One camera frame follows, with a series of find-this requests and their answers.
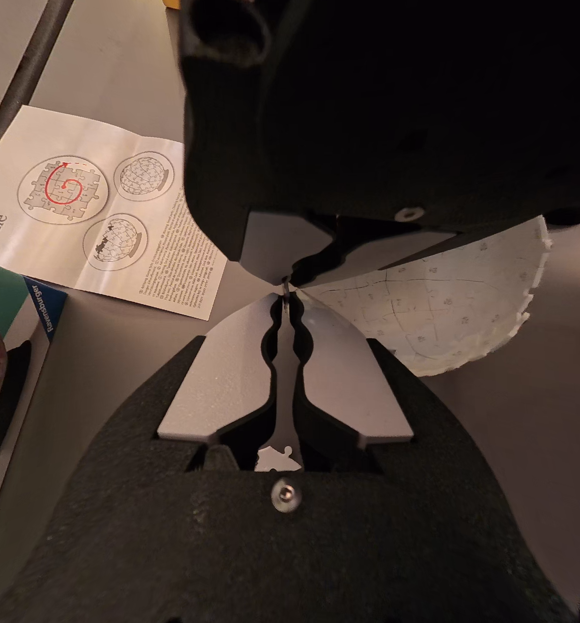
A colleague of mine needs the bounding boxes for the half-built puzzle ball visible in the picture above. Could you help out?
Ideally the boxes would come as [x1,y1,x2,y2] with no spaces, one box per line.
[280,214,553,378]

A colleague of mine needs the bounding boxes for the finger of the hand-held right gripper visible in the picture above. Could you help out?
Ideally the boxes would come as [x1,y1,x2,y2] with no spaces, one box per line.
[239,212,337,285]
[291,232,472,289]

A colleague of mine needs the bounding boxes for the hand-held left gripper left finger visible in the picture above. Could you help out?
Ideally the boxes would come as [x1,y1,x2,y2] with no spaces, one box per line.
[157,293,286,445]

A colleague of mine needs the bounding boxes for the joined white puzzle pieces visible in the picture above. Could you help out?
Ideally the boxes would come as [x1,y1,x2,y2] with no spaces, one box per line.
[253,445,304,473]

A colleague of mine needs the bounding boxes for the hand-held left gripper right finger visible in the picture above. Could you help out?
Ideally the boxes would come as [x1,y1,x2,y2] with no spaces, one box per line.
[290,293,414,446]

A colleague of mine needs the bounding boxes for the folded instruction sheet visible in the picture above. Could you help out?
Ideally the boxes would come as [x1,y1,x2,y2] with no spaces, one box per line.
[0,104,228,322]

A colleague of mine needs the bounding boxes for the puzzle ball box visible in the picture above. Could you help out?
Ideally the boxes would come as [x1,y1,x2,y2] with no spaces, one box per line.
[0,258,69,538]

